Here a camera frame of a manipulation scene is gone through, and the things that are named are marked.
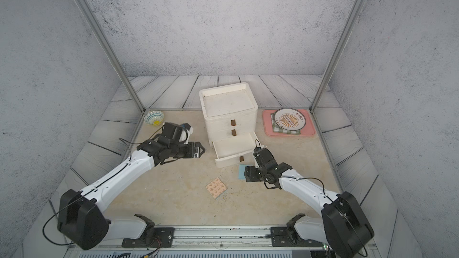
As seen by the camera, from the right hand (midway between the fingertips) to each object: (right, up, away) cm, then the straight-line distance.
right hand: (252, 173), depth 85 cm
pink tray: (+36, +20, +24) cm, 48 cm away
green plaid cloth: (+17, +19, +22) cm, 34 cm away
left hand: (-23, +11, -4) cm, 26 cm away
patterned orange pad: (-17, -7, +2) cm, 19 cm away
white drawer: (-19, +19, +6) cm, 28 cm away
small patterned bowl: (-60, +27, +29) cm, 72 cm away
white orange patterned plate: (+27, +26, +29) cm, 47 cm away
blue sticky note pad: (-5, -1, +8) cm, 9 cm away
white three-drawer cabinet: (-10, +26, 0) cm, 28 cm away
